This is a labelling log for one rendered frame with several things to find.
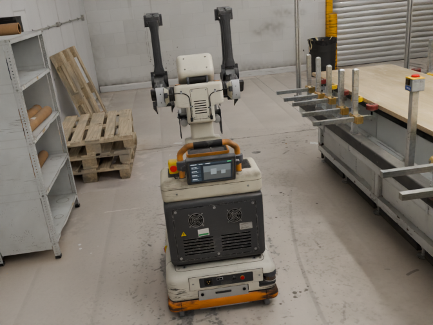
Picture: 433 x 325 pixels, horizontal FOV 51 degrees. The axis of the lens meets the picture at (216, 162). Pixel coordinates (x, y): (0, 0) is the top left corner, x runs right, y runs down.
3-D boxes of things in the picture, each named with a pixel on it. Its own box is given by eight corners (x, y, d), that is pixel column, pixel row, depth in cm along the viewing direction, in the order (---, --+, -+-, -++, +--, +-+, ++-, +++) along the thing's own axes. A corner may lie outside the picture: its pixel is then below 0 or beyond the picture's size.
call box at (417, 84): (411, 93, 231) (412, 78, 228) (404, 91, 237) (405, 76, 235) (424, 92, 231) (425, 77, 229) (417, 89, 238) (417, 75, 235)
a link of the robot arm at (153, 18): (142, 11, 262) (160, 9, 263) (144, 14, 276) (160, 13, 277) (152, 89, 271) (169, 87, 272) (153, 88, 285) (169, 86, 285)
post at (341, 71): (339, 133, 343) (339, 69, 326) (337, 131, 346) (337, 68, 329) (343, 133, 343) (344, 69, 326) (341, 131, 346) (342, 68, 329)
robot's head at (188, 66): (214, 72, 256) (211, 50, 262) (178, 76, 255) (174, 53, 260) (214, 86, 270) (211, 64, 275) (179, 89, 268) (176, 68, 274)
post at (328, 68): (327, 125, 366) (327, 65, 349) (326, 124, 370) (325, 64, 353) (331, 124, 367) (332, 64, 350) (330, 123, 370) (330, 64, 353)
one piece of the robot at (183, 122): (224, 135, 278) (221, 100, 271) (180, 140, 276) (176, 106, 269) (221, 128, 293) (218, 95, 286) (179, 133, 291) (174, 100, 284)
